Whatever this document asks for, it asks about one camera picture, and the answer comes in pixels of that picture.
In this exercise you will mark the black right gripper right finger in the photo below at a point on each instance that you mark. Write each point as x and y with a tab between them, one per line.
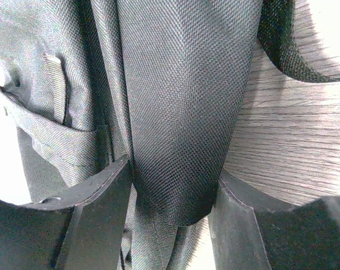
252	230

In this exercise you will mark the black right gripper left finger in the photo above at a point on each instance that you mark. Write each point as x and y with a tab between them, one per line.
79	228

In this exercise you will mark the black fabric backpack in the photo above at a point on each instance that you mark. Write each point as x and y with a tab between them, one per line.
186	90

